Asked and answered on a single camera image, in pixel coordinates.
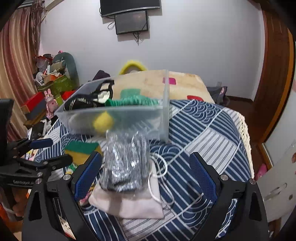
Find red box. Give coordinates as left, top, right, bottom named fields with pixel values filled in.
left=21, top=92, right=45, bottom=114

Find grey backpack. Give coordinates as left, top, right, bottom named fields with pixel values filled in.
left=207, top=86, right=230, bottom=107

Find green cardboard clutter box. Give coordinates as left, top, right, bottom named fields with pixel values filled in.
left=37, top=75, right=77, bottom=97

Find clear plastic storage box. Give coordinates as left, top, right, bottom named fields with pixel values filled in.
left=55, top=77, right=170, bottom=142

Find yellow felt ball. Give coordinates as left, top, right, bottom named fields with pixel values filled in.
left=93, top=111, right=114, bottom=133

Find pink rabbit plush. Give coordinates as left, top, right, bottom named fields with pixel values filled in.
left=44, top=89, right=58, bottom=120

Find grey green plush cushion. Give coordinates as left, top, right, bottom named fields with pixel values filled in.
left=53, top=52, right=80, bottom=87

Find beige patterned fleece blanket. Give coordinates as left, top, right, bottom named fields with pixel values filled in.
left=112, top=70, right=214, bottom=103

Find pale pink drawstring pouch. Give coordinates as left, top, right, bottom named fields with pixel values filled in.
left=88, top=153, right=175, bottom=219

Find small black wall monitor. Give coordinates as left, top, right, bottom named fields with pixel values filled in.
left=114, top=11, right=149, bottom=35

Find brown wooden door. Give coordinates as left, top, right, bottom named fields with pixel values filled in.
left=249, top=0, right=296, bottom=144

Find white cloth with black straps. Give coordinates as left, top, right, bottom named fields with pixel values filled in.
left=63, top=80, right=114, bottom=111

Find white cabinet door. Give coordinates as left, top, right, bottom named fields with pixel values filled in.
left=257, top=136, right=295, bottom=222

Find dark clothes pile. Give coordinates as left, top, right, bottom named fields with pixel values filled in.
left=93, top=70, right=110, bottom=81

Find yellow fuzzy arch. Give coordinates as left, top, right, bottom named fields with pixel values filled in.
left=119, top=60, right=147, bottom=75

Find yellow green scrub sponge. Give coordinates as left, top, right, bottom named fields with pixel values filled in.
left=64, top=141, right=103, bottom=166

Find red striped curtain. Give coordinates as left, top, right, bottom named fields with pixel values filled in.
left=1, top=1, right=44, bottom=141

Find green knitted glove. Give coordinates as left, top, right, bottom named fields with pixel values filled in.
left=105, top=95, right=159, bottom=107

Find large black wall television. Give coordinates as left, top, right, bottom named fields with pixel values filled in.
left=100, top=0, right=161, bottom=16

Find blue white patterned cloth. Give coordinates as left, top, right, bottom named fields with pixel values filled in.
left=39, top=99, right=255, bottom=241

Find floral printed fabric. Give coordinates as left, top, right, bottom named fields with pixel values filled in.
left=78, top=182, right=96, bottom=207

